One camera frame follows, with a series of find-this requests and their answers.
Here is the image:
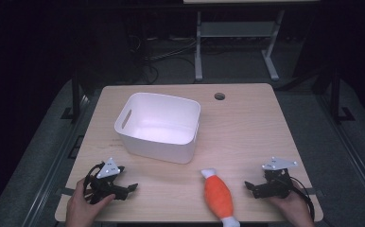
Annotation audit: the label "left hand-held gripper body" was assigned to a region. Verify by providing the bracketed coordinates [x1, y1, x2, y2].
[83, 157, 130, 205]

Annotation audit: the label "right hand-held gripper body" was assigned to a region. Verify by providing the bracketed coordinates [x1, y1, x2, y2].
[253, 156, 299, 200]

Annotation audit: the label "orange plush toy white ends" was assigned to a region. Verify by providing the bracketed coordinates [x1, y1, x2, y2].
[200, 167, 241, 227]

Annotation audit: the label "white plastic bin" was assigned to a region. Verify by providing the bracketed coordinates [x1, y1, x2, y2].
[113, 92, 201, 166]

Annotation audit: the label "person's right hand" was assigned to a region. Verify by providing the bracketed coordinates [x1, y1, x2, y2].
[267, 182, 316, 227]

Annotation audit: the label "person's left hand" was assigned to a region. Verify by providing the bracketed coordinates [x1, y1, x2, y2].
[64, 177, 117, 227]

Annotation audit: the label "black metal stand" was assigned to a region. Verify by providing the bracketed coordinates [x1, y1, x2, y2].
[328, 66, 356, 124]
[61, 70, 94, 123]

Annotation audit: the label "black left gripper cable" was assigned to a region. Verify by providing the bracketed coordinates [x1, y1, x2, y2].
[81, 163, 105, 204]

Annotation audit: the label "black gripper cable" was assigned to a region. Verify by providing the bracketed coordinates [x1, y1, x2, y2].
[81, 163, 105, 204]
[287, 175, 316, 222]

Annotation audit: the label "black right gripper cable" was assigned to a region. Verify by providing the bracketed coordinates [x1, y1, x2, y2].
[287, 175, 316, 222]

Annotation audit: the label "bundle of floor cables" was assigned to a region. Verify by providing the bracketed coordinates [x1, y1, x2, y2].
[128, 33, 201, 85]

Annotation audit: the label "white metal desk frame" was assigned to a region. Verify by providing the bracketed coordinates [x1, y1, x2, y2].
[194, 9, 287, 82]

